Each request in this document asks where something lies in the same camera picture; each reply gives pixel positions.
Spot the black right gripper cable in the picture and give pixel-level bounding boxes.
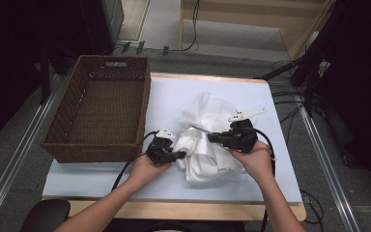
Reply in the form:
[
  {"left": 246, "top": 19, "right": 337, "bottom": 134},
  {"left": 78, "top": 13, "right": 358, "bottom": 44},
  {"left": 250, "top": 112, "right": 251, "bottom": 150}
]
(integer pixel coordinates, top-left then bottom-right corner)
[{"left": 252, "top": 127, "right": 277, "bottom": 232}]

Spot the black stand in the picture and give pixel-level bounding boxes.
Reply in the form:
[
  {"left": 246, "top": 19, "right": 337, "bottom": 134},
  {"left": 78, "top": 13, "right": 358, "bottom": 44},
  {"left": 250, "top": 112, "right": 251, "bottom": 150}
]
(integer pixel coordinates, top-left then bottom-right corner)
[{"left": 253, "top": 30, "right": 328, "bottom": 118}]

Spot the metal floor rail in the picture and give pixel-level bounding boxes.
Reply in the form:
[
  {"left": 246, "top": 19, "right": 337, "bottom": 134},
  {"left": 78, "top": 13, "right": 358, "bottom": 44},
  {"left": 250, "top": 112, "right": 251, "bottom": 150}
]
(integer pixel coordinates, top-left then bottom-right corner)
[
  {"left": 298, "top": 95, "right": 363, "bottom": 232},
  {"left": 0, "top": 75, "right": 66, "bottom": 228}
]

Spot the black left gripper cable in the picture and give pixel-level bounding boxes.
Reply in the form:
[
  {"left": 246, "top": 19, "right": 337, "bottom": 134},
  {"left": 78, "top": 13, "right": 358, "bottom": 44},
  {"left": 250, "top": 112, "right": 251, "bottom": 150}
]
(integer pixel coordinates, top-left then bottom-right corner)
[{"left": 110, "top": 130, "right": 159, "bottom": 191}]

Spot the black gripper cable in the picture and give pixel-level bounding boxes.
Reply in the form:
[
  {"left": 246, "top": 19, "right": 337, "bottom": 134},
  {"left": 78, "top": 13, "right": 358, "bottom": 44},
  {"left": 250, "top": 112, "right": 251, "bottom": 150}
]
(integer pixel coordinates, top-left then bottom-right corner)
[
  {"left": 110, "top": 130, "right": 159, "bottom": 191},
  {"left": 252, "top": 127, "right": 277, "bottom": 232}
]

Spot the grey cabinet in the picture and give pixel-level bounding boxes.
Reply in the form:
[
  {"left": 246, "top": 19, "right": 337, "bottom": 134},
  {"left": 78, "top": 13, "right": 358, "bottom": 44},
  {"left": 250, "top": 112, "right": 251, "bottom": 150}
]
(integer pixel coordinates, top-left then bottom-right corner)
[{"left": 100, "top": 0, "right": 126, "bottom": 43}]

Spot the white garment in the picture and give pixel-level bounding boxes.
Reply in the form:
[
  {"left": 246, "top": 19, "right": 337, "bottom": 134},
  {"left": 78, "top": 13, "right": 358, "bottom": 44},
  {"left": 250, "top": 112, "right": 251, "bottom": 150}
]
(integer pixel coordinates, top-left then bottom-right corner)
[{"left": 173, "top": 126, "right": 245, "bottom": 184}]

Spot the light wooden frame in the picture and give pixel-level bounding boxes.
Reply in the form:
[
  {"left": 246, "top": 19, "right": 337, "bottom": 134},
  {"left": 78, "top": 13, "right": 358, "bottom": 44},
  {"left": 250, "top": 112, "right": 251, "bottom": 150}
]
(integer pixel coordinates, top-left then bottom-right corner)
[{"left": 177, "top": 0, "right": 337, "bottom": 61}]

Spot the person's right hand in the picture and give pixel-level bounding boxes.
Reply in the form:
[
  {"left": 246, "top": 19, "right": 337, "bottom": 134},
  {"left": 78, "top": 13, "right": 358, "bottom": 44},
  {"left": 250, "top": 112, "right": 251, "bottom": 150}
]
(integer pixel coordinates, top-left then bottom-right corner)
[{"left": 230, "top": 139, "right": 273, "bottom": 187}]

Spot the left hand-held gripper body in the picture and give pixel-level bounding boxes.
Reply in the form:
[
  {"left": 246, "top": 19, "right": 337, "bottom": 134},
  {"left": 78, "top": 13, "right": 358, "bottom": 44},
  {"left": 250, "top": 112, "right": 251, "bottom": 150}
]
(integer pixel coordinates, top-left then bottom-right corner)
[{"left": 146, "top": 128, "right": 177, "bottom": 166}]

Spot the white table mat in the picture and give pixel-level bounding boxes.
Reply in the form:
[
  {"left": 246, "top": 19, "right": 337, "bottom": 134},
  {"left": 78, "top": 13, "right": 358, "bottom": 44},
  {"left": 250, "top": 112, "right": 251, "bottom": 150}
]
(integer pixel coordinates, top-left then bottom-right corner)
[{"left": 42, "top": 76, "right": 303, "bottom": 204}]

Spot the tangle of black cables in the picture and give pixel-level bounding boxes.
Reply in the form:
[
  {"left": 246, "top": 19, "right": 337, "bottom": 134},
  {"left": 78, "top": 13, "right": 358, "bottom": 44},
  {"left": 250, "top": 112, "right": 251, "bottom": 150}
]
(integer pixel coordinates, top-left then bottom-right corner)
[{"left": 270, "top": 58, "right": 307, "bottom": 138}]

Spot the black floor cable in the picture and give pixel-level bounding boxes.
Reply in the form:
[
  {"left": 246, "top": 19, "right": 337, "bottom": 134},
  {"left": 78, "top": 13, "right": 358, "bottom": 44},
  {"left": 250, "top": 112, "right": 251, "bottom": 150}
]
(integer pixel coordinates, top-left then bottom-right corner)
[{"left": 143, "top": 0, "right": 202, "bottom": 53}]

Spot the brown wicker basket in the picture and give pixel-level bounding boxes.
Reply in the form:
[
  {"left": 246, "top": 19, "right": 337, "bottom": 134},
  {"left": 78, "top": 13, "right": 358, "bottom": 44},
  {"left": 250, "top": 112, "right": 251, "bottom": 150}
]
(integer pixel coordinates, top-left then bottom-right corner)
[{"left": 40, "top": 54, "right": 152, "bottom": 164}]

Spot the person's dark clothing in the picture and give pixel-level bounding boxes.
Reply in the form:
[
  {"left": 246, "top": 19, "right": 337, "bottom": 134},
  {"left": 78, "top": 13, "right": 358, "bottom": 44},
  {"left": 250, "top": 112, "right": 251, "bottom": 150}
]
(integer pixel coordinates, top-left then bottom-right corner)
[{"left": 102, "top": 217, "right": 247, "bottom": 232}]

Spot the person's left hand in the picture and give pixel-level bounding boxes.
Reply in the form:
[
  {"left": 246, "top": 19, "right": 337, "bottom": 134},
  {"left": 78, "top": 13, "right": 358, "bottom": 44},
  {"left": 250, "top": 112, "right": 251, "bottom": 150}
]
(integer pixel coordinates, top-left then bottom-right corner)
[{"left": 128, "top": 154, "right": 173, "bottom": 191}]

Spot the dark curtain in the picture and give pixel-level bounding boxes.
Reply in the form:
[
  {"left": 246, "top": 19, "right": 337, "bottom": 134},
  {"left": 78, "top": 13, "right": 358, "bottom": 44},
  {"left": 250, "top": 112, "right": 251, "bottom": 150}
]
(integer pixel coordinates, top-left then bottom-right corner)
[
  {"left": 308, "top": 0, "right": 371, "bottom": 194},
  {"left": 0, "top": 0, "right": 110, "bottom": 153}
]

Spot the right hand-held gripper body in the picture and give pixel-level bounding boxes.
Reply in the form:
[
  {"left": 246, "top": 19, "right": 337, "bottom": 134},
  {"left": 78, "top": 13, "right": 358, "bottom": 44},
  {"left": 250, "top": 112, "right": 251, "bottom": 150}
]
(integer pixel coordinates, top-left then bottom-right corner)
[{"left": 223, "top": 107, "right": 268, "bottom": 154}]

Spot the wooden table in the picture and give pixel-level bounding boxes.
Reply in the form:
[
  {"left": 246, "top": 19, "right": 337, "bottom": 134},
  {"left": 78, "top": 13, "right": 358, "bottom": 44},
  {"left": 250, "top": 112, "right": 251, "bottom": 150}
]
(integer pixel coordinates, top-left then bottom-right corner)
[{"left": 65, "top": 72, "right": 307, "bottom": 222}]

